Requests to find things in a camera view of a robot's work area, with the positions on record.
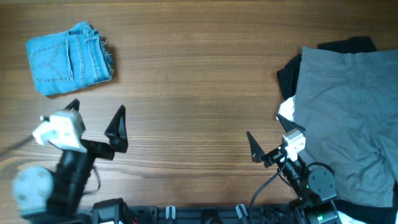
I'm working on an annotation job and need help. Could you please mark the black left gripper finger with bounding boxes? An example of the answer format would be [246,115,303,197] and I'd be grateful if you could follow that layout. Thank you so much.
[104,105,128,153]
[64,99,80,112]

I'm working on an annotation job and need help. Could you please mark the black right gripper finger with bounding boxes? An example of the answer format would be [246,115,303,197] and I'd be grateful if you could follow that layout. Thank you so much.
[246,131,266,163]
[277,114,305,133]

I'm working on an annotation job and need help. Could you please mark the light blue denim jeans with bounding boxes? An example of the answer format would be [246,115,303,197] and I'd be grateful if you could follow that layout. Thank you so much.
[25,21,114,96]

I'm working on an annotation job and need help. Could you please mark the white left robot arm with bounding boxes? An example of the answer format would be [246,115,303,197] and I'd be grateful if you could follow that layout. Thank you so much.
[12,99,139,223]

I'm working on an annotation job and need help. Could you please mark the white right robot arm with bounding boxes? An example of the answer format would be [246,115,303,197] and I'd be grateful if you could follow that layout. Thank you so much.
[236,114,341,223]

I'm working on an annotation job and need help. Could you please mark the white cloth piece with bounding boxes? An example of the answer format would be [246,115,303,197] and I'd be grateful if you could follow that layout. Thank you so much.
[276,95,295,122]

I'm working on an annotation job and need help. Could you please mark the black garment under grey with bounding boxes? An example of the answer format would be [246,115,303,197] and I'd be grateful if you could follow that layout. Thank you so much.
[277,36,377,100]

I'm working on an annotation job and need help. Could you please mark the grey cloth garment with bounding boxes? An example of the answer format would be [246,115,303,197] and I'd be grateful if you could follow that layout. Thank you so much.
[294,47,397,207]

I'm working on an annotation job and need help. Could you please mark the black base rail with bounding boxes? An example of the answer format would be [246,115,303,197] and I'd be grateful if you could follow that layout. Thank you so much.
[90,203,312,224]

